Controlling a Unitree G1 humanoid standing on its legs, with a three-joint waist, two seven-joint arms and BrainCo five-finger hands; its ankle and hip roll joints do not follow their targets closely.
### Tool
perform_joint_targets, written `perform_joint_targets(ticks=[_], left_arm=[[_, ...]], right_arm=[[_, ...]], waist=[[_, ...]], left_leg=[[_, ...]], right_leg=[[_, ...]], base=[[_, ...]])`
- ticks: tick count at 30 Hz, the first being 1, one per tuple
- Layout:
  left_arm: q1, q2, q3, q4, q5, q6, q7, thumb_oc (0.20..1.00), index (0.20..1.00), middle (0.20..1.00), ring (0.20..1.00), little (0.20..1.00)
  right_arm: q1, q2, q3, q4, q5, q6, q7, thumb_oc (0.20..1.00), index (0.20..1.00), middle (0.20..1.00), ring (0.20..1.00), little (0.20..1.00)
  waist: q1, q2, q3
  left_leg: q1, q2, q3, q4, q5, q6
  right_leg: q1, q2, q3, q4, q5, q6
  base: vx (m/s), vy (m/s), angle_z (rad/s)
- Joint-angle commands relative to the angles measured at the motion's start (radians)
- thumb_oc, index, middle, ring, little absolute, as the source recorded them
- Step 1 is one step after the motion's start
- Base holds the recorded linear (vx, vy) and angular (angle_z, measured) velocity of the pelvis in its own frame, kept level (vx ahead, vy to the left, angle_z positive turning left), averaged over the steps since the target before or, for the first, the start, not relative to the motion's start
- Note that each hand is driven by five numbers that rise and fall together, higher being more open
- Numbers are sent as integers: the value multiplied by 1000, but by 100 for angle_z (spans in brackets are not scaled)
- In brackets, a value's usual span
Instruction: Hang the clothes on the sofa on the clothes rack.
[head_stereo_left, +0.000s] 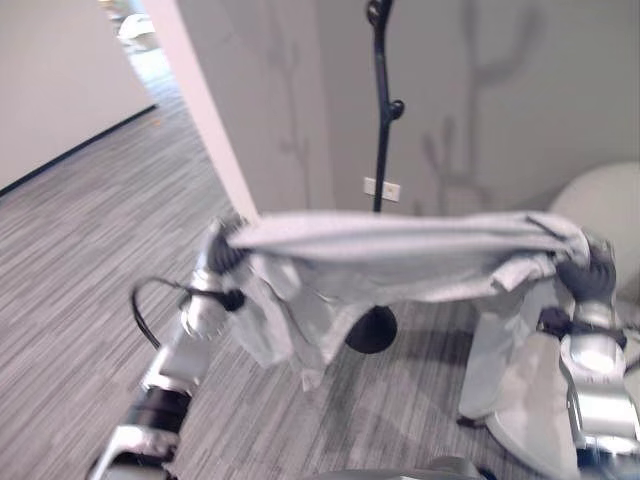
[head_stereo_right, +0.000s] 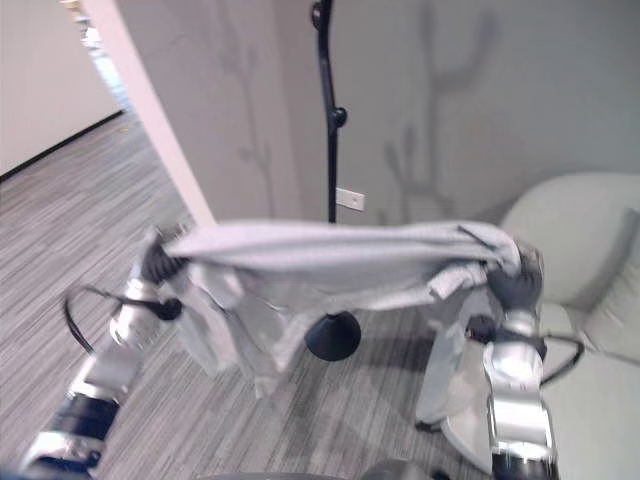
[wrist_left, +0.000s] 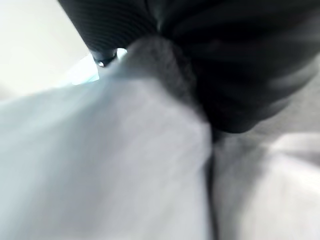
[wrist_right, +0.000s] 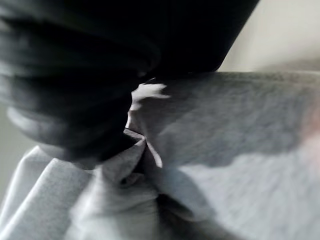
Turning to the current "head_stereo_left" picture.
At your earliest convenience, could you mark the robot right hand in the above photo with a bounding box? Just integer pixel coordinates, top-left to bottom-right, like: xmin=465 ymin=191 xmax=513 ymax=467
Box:
xmin=554 ymin=239 xmax=619 ymax=305

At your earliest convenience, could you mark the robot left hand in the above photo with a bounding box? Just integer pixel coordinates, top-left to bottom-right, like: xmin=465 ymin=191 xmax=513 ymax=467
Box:
xmin=207 ymin=214 xmax=251 ymax=276

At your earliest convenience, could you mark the light grey garment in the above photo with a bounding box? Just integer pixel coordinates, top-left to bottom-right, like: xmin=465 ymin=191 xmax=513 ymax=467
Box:
xmin=198 ymin=209 xmax=591 ymax=420

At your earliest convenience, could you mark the black coat rack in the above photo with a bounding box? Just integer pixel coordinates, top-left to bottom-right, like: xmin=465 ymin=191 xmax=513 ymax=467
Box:
xmin=344 ymin=0 xmax=407 ymax=355

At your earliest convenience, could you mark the white round chair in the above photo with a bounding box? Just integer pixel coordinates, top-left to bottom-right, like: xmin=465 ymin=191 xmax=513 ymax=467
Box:
xmin=484 ymin=160 xmax=640 ymax=474

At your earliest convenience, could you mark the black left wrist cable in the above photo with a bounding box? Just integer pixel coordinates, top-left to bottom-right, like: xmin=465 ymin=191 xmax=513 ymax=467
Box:
xmin=130 ymin=277 xmax=194 ymax=350

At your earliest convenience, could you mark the white wall socket plate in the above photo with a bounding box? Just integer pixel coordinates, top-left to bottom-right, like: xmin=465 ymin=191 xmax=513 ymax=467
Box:
xmin=363 ymin=176 xmax=403 ymax=203

